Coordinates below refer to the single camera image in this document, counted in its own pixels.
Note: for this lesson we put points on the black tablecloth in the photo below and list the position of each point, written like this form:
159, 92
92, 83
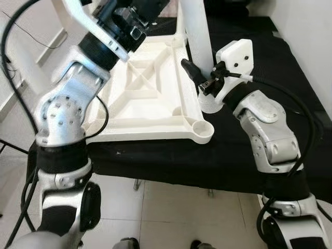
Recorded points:
233, 155

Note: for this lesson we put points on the grey robot right leg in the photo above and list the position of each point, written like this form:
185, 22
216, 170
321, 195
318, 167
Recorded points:
199, 245

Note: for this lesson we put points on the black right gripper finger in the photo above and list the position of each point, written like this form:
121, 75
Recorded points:
193, 72

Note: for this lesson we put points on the white plastic children table top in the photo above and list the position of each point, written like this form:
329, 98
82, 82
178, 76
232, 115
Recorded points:
155, 124

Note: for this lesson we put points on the metal table leg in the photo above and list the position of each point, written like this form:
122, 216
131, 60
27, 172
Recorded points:
210, 193

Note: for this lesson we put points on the white plastic table leg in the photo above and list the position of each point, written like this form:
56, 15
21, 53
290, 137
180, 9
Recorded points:
197, 31
31, 67
181, 31

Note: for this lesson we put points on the clear plastic wrapper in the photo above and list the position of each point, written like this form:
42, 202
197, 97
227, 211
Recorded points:
163, 26

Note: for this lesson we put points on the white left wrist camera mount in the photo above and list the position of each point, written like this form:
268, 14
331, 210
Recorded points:
98, 28

